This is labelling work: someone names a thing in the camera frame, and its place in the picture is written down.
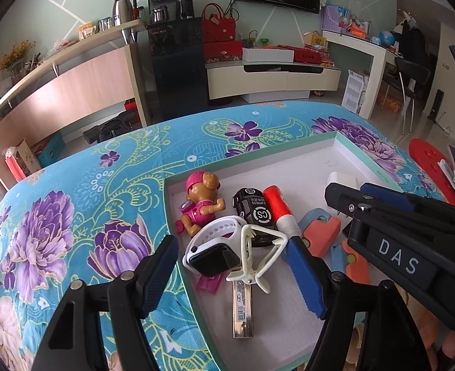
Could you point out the teal cardboard box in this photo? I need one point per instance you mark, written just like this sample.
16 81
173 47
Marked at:
289 162

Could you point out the gold rectangular box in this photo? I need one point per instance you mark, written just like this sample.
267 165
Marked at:
243 313

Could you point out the red gift bags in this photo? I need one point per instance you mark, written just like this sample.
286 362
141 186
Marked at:
219 34

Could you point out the black speaker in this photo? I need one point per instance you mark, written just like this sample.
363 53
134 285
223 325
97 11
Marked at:
436 104

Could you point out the floral blanket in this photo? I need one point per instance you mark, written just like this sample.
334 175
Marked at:
76 201

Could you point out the red paper gift bag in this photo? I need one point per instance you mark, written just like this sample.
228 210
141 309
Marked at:
17 162

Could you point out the steel thermos jug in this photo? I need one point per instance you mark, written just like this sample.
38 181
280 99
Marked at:
123 7

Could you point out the blue globe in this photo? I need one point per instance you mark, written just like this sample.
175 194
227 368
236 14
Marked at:
387 38

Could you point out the white television stand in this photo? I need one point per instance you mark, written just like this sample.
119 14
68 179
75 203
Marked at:
270 81

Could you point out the blue storage box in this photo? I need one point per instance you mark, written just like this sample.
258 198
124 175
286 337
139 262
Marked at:
51 150

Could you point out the flat white box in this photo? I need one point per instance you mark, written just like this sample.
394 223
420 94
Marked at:
268 55

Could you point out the magenta utility knife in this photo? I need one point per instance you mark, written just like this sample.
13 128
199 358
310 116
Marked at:
208 284

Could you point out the small red box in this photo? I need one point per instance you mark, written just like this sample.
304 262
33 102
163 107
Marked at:
131 110

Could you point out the white charger plug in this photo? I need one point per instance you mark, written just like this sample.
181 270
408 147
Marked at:
341 179

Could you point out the red and white bottle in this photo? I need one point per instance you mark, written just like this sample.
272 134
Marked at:
277 201

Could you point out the black chair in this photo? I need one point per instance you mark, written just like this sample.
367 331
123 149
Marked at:
412 73

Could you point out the black floor appliance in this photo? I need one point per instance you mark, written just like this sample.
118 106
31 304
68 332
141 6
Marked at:
109 127

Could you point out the black water dispenser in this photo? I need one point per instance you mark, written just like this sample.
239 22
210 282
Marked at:
177 65

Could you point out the flat red boxes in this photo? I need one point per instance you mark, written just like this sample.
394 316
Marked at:
310 55

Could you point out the coral folding knife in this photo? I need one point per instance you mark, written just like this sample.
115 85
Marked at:
358 268

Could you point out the white printed carton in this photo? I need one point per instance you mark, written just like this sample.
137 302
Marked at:
354 92

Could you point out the yellow box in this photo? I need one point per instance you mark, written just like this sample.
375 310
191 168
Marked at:
86 31

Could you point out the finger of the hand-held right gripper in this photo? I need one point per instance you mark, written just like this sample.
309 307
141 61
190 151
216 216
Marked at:
385 195
343 197

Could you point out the pink puppy toy figure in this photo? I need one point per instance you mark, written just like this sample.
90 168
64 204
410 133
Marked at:
198 205

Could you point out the black toy car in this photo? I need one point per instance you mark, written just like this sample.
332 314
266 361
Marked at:
252 208

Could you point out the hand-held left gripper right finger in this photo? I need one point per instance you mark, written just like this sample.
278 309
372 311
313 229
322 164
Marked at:
306 282

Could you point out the vase of orange flowers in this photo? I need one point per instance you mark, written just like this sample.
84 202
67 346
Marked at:
17 56

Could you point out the steel cups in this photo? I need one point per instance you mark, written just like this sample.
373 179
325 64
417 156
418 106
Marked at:
105 24

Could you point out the white desk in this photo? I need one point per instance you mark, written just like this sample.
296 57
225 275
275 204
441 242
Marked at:
366 50

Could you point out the white plastic clip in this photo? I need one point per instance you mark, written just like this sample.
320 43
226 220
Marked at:
246 274

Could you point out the orange and blue folding knife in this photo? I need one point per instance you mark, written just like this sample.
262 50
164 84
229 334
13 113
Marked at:
322 235

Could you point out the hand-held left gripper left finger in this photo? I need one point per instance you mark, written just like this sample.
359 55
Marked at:
159 278

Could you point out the red round stool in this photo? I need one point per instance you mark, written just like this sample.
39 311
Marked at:
424 158

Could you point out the curved wooden counter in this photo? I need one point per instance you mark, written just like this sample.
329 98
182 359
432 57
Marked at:
69 85

